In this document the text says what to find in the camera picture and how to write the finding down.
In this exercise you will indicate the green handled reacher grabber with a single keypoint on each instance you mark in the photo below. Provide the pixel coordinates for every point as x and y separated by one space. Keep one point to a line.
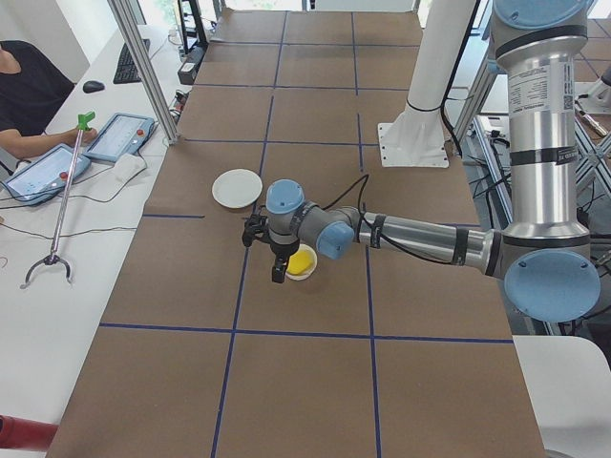
53 258

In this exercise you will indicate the white folded cloth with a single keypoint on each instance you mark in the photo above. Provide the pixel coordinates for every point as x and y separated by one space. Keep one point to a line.
127 167

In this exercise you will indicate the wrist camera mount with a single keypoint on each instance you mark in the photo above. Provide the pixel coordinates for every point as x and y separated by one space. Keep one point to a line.
255 229

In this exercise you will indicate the white bowl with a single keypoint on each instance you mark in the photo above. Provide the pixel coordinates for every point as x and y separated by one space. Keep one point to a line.
311 269

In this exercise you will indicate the black keyboard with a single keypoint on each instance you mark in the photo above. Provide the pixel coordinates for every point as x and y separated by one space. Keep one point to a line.
126 70

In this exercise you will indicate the black computer mouse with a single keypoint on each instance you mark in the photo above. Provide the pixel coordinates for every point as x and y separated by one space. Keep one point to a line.
92 86

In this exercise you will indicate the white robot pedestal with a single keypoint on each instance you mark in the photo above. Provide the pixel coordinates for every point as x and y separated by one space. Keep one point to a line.
416 137

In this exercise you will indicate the far teach pendant tablet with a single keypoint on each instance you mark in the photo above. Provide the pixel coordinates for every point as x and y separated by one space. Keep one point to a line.
123 134

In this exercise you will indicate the near teach pendant tablet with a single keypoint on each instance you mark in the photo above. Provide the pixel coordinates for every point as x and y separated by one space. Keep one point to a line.
41 179

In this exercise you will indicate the yellow lemon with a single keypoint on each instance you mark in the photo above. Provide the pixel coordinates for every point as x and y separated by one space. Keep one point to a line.
299 263

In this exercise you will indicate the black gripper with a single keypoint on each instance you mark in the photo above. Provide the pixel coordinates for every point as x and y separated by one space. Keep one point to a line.
280 249

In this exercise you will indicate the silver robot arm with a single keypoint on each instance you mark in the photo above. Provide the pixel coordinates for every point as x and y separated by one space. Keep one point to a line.
543 255

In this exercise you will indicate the black mini computer box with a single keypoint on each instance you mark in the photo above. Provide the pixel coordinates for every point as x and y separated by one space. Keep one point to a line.
190 66

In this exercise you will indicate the white plate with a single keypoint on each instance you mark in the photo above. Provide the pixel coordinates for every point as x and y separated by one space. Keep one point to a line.
237 188

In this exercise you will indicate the person in black shirt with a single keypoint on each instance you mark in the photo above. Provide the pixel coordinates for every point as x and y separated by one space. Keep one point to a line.
33 90

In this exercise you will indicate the red fire extinguisher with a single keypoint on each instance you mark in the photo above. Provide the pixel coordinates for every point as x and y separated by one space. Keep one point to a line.
23 434

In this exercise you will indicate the aluminium frame post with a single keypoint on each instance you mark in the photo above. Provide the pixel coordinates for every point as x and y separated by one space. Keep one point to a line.
127 24

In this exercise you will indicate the teach pendant tablet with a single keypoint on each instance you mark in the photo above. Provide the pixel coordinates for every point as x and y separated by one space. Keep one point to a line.
41 179
123 134

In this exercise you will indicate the brown paper table mat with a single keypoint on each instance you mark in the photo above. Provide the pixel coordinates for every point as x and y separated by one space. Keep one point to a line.
200 354

